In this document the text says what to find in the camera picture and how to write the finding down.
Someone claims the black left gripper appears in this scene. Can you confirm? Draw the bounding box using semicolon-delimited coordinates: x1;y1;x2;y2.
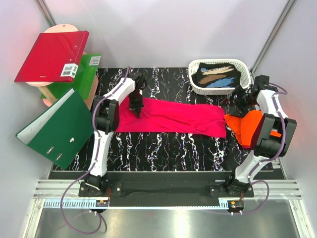
128;90;144;118

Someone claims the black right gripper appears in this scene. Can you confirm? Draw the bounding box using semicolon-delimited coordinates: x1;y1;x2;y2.
220;85;257;119

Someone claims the magenta pink t shirt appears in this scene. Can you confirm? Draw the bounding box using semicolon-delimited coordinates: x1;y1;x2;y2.
116;98;226;138

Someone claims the white plastic basket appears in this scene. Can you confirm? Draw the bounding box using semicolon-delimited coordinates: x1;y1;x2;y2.
188;59;251;95

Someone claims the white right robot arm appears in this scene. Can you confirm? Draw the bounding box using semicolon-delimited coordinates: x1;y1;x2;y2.
225;75;297;197

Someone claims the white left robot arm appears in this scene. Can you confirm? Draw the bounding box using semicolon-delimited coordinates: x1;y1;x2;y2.
85;72;147;196

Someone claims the orange folded t shirt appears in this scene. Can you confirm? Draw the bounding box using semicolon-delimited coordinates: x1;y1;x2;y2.
224;110;282;149

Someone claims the black printed t shirt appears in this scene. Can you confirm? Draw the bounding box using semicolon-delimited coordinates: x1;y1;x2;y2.
191;62;241;88

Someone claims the light green folder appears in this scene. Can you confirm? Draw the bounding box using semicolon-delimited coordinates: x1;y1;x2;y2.
48;54;101;100

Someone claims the pink wooden stool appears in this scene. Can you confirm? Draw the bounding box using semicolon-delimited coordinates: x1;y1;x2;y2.
15;23;101;108

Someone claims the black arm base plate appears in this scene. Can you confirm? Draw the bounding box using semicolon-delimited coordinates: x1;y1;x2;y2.
79;180;254;198

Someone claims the dark green ring binder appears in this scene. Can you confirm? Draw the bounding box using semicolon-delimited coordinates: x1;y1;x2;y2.
16;88;94;170

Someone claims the red ring binder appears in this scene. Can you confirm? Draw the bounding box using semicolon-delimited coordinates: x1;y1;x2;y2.
14;31;89;83

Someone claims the aluminium frame rail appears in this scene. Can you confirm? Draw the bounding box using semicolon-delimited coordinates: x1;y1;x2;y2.
33;179;301;210

